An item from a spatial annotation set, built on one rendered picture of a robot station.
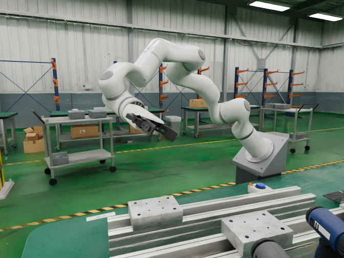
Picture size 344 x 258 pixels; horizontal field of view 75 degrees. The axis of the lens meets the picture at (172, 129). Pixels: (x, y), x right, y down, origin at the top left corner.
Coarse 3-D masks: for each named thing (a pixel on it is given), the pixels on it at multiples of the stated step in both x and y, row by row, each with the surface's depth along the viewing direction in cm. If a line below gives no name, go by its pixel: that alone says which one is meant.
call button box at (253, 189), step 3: (249, 186) 104; (252, 186) 103; (255, 186) 103; (267, 186) 103; (249, 189) 104; (252, 189) 102; (255, 189) 100; (258, 189) 100; (261, 189) 100; (264, 189) 100; (267, 189) 100; (270, 189) 100; (249, 192) 104; (252, 192) 102
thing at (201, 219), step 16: (256, 192) 92; (272, 192) 92; (288, 192) 94; (192, 208) 81; (208, 208) 83; (224, 208) 85; (240, 208) 80; (256, 208) 81; (272, 208) 84; (288, 208) 86; (304, 208) 90; (112, 224) 73; (128, 224) 74; (176, 224) 72; (192, 224) 75; (208, 224) 75; (112, 240) 67; (128, 240) 67; (144, 240) 69; (160, 240) 71; (176, 240) 73; (112, 256) 67
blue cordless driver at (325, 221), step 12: (312, 216) 54; (324, 216) 51; (336, 216) 51; (312, 228) 55; (324, 228) 49; (336, 228) 47; (324, 240) 51; (336, 240) 46; (324, 252) 51; (336, 252) 48
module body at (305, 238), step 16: (336, 208) 80; (288, 224) 71; (304, 224) 73; (192, 240) 63; (208, 240) 63; (224, 240) 64; (304, 240) 63; (128, 256) 57; (144, 256) 57; (160, 256) 58; (176, 256) 60; (192, 256) 61; (208, 256) 57; (224, 256) 57; (240, 256) 57; (304, 256) 64
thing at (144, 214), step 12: (132, 204) 75; (144, 204) 75; (156, 204) 75; (168, 204) 75; (132, 216) 68; (144, 216) 68; (156, 216) 68; (168, 216) 70; (180, 216) 71; (132, 228) 68; (144, 228) 68
